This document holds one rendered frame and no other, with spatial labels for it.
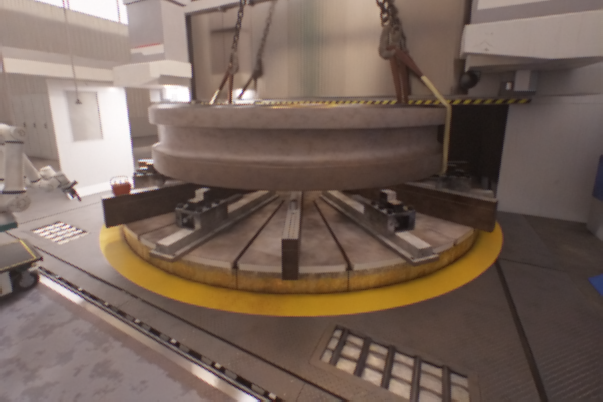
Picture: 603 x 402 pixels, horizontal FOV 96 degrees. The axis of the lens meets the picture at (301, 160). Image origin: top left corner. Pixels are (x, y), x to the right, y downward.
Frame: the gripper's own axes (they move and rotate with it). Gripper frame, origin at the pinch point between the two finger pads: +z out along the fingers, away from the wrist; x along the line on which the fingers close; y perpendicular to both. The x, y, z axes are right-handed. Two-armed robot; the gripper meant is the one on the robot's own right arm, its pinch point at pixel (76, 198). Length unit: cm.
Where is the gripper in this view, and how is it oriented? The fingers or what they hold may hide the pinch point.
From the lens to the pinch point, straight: 383.3
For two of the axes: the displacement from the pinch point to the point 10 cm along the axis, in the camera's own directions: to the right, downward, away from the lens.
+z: 0.8, 8.2, 5.7
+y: -4.4, 5.4, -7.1
